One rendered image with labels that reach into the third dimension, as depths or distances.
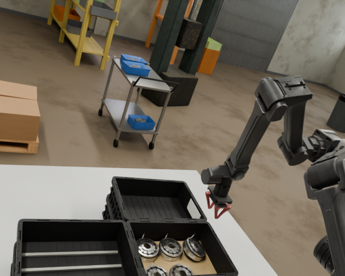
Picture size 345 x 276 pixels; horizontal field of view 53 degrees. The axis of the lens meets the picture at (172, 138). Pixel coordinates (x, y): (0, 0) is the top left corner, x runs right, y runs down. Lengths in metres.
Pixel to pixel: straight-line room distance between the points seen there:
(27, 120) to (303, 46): 10.14
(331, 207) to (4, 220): 1.32
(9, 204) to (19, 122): 1.59
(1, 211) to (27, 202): 0.13
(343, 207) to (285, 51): 11.00
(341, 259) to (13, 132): 2.91
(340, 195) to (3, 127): 2.88
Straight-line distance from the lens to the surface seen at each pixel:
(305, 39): 12.14
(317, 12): 12.13
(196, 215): 1.69
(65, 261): 1.39
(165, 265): 1.49
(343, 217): 0.83
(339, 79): 13.46
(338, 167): 0.84
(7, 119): 3.26
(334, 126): 8.29
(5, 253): 1.57
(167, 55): 5.19
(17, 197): 1.82
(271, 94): 0.99
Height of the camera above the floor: 1.85
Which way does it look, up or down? 25 degrees down
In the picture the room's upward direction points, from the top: 20 degrees clockwise
